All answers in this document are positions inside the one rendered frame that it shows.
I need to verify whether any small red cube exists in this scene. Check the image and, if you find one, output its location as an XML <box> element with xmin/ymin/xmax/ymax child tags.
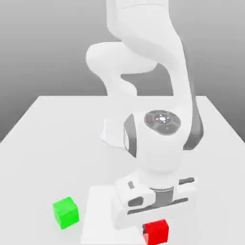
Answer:
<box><xmin>142</xmin><ymin>218</ymin><xmax>169</xmax><ymax>245</ymax></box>

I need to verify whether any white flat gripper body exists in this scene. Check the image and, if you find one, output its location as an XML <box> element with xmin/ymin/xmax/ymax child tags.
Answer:
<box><xmin>111</xmin><ymin>188</ymin><xmax>198</xmax><ymax>230</ymax></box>

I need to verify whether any small green cube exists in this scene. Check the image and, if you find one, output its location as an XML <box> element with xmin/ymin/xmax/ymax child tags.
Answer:
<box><xmin>52</xmin><ymin>196</ymin><xmax>80</xmax><ymax>230</ymax></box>

